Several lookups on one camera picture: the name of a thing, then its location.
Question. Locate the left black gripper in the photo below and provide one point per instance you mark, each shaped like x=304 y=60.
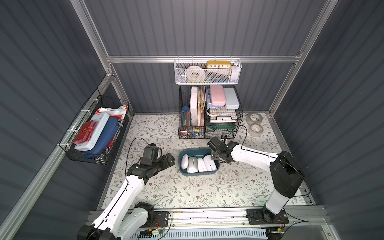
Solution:
x=163 y=161

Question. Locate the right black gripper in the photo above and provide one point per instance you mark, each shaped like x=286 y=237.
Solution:
x=216 y=146

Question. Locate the white rounded computer mouse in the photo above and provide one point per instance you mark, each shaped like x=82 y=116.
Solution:
x=209 y=163

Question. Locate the white slim computer mouse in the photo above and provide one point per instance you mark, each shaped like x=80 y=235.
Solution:
x=193 y=165

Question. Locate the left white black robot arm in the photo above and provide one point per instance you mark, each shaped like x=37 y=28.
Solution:
x=112 y=223

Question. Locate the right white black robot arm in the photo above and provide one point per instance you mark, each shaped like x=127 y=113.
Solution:
x=286 y=174

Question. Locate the white box upright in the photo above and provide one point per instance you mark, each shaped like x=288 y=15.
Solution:
x=194 y=106

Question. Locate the clear tape roll front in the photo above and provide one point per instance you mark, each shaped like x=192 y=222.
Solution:
x=255 y=130

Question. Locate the clear tape roll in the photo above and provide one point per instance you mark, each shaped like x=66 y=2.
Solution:
x=255 y=130
x=254 y=118

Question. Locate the clear tape roll rear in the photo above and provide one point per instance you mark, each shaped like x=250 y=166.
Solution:
x=254 y=118

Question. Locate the light grey pencil case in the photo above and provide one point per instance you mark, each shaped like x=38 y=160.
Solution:
x=232 y=101

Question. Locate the pink pencil case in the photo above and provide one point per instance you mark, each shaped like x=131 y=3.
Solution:
x=217 y=95

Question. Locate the blue zip case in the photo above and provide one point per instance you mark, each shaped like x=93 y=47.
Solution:
x=108 y=134

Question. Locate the small circuit board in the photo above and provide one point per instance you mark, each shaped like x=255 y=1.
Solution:
x=148 y=234

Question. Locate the white plastic case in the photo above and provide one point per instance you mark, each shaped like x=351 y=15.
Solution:
x=101 y=119

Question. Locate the white mesh hanging basket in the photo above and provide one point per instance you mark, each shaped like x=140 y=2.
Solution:
x=213 y=76

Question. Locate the red wallet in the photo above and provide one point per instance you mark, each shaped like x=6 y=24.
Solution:
x=85 y=132

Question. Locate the yellow clock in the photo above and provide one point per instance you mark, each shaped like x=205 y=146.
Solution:
x=219 y=65

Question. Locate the white tape roll in basket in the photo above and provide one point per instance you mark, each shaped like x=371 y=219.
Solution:
x=195 y=74

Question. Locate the black wire desk organizer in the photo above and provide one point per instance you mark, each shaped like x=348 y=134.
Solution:
x=213 y=121

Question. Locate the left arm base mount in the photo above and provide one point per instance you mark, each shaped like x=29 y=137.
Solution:
x=157 y=219

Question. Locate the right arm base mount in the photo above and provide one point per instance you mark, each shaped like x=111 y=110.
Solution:
x=265 y=217

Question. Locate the black wire wall basket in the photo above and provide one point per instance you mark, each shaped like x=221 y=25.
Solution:
x=100 y=103

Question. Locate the aluminium rail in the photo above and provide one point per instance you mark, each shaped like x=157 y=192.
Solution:
x=220 y=223

